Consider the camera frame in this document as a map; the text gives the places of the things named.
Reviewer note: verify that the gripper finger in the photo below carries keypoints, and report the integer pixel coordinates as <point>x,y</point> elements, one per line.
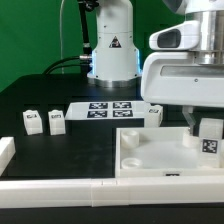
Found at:
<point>187,112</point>

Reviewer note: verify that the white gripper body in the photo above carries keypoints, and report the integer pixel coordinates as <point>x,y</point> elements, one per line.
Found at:
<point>174,78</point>

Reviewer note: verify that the white square table top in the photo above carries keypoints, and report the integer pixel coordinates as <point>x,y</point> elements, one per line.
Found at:
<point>161,151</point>

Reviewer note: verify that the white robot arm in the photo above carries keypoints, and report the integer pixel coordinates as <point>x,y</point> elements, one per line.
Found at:
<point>115,60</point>

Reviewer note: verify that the white marker sheet with tags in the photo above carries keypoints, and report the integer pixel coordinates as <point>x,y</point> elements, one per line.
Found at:
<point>105,110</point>

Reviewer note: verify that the white left fence piece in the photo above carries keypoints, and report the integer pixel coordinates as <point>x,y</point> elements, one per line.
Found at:
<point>7,151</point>

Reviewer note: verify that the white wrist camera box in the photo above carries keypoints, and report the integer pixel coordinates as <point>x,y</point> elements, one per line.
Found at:
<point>184,36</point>

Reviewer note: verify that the white front fence rail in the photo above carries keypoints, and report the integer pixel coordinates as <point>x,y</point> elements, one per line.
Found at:
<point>111,192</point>

